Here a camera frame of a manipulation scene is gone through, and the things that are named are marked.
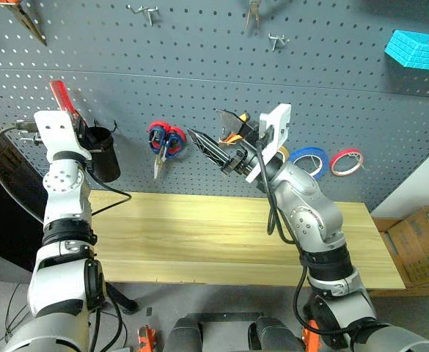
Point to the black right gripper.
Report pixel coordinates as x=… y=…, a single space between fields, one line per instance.
x=249 y=161

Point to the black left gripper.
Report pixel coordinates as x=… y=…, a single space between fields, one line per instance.
x=83 y=137

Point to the orange black needle-nose pliers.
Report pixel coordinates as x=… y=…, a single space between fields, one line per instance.
x=230 y=139

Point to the blue tape roll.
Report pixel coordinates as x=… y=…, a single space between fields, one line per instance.
x=309 y=150

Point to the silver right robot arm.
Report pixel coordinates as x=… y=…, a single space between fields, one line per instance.
x=309 y=216

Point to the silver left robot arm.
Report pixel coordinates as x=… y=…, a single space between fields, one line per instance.
x=64 y=256

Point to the black cup holder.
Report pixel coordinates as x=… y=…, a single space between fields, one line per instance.
x=106 y=161

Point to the silver pegboard hook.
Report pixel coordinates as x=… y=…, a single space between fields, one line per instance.
x=357 y=159
x=312 y=161
x=31 y=140

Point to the yellow tape roll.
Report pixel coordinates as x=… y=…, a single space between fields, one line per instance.
x=283 y=151

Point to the grey metal pegboard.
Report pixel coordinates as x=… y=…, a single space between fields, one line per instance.
x=199 y=73

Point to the black metal cabinet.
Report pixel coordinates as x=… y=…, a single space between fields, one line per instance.
x=5 y=205

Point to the silver double prong hook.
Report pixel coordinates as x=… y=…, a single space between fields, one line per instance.
x=277 y=38
x=146 y=10

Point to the red tape roll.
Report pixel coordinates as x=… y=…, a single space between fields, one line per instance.
x=346 y=151

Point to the black table leg foot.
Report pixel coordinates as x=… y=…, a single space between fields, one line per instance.
x=124 y=300

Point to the dark rounded shape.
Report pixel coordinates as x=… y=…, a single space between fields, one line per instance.
x=185 y=335
x=274 y=335

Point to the small orange part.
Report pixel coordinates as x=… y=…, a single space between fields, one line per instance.
x=146 y=339
x=311 y=335

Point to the cyan plastic basket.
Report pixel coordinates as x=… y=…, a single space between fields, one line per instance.
x=416 y=51

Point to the brown cardboard box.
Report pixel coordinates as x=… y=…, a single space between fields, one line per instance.
x=416 y=245

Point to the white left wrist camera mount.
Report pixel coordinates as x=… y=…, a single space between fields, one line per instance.
x=56 y=135

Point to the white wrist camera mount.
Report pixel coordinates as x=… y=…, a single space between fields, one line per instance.
x=278 y=121
x=56 y=135

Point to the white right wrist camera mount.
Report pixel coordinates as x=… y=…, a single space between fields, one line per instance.
x=278 y=121

